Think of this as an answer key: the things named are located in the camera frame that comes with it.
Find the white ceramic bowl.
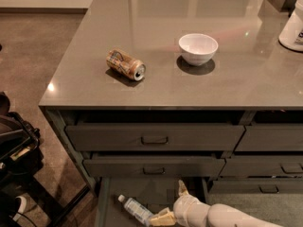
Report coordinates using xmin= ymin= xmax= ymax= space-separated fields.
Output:
xmin=178 ymin=33 xmax=219 ymax=66

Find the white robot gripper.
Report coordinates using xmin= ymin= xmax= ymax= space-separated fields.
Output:
xmin=149 ymin=180 xmax=210 ymax=227

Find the crushed orange soda can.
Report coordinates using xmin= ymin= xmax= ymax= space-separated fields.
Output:
xmin=106 ymin=49 xmax=146 ymax=81

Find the grey counter cabinet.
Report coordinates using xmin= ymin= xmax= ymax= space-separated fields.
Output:
xmin=40 ymin=0 xmax=303 ymax=190

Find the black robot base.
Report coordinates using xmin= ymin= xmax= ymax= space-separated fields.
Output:
xmin=0 ymin=92 xmax=41 ymax=227

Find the white wipes canister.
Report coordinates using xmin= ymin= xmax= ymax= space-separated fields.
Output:
xmin=278 ymin=0 xmax=303 ymax=52

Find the middle left grey drawer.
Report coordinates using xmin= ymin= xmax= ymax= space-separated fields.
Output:
xmin=83 ymin=153 xmax=225 ymax=177

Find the middle right grey drawer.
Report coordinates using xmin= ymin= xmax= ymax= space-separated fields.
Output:
xmin=220 ymin=155 xmax=303 ymax=177

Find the bottom right grey drawer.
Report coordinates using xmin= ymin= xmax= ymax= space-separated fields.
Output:
xmin=208 ymin=178 xmax=303 ymax=194

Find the blue plastic water bottle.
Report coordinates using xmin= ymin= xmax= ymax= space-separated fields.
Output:
xmin=117 ymin=195 xmax=153 ymax=227

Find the grey drawer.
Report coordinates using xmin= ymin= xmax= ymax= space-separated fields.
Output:
xmin=236 ymin=124 xmax=303 ymax=152
xmin=220 ymin=155 xmax=303 ymax=177
xmin=83 ymin=153 xmax=225 ymax=177
xmin=208 ymin=178 xmax=303 ymax=194
xmin=65 ymin=123 xmax=244 ymax=151

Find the open bottom left drawer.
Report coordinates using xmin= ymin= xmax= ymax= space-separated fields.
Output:
xmin=94 ymin=177 xmax=215 ymax=227

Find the top right grey drawer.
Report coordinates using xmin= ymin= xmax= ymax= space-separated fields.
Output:
xmin=236 ymin=124 xmax=303 ymax=152

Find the top left grey drawer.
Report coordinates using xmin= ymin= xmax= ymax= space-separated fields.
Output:
xmin=65 ymin=123 xmax=244 ymax=151

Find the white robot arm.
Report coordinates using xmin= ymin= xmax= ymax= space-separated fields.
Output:
xmin=148 ymin=180 xmax=282 ymax=227

